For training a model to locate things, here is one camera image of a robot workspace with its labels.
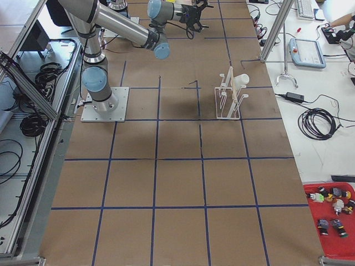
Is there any cream white plastic cup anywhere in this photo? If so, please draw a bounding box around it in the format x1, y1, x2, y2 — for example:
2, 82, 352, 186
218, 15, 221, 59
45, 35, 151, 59
232, 74, 250, 88

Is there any coiled black cable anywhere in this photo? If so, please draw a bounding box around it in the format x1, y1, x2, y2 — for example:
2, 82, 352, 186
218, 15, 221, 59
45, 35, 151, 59
297, 107, 343, 140

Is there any aluminium frame post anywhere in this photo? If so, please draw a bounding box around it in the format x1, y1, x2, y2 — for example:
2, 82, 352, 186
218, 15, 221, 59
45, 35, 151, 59
260, 0, 293, 63

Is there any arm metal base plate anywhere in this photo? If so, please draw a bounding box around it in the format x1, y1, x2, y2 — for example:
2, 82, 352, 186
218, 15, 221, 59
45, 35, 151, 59
81, 87, 129, 122

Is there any smartphone on table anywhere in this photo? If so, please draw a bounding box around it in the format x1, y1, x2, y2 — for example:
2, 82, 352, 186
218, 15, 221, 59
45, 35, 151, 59
313, 8, 325, 21

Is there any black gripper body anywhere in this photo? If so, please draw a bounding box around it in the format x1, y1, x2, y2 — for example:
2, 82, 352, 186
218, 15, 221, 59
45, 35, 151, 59
180, 0, 210, 32

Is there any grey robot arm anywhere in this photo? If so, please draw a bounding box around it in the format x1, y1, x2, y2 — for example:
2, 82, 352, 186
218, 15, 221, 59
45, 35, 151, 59
107, 0, 128, 12
59, 1, 209, 113

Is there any blue teach pendant tablet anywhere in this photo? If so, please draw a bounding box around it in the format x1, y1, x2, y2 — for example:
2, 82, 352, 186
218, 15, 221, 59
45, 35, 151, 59
288, 38, 326, 69

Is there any white keyboard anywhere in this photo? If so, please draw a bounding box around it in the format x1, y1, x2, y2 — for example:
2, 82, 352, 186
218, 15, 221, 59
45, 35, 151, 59
295, 0, 315, 20

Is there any red parts tray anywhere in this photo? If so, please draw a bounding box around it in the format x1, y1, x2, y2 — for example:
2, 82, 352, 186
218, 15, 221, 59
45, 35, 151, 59
303, 182, 354, 260

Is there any white wire cup rack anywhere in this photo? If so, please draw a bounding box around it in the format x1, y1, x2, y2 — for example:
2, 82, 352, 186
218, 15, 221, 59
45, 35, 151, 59
214, 66, 249, 120

